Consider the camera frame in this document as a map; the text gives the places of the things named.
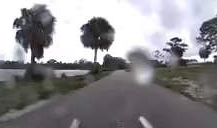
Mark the distant line of trees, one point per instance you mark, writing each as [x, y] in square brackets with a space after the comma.
[62, 64]

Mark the tall ragged tree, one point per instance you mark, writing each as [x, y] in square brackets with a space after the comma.
[34, 30]

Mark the round-crowned tree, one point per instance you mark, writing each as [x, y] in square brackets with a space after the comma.
[97, 33]

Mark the dark bush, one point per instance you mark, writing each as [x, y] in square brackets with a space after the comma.
[113, 62]

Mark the flat-topped tree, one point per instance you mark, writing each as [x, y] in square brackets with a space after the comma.
[176, 47]

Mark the large leafy tree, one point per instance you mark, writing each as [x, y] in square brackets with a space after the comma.
[211, 36]

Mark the robot's own part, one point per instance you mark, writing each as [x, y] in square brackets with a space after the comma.
[145, 122]
[75, 123]

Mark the pale water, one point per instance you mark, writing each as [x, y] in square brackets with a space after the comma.
[9, 74]

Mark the grass slope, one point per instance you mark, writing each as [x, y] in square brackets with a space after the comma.
[192, 78]

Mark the grey asphalt path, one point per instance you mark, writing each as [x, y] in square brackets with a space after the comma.
[112, 103]

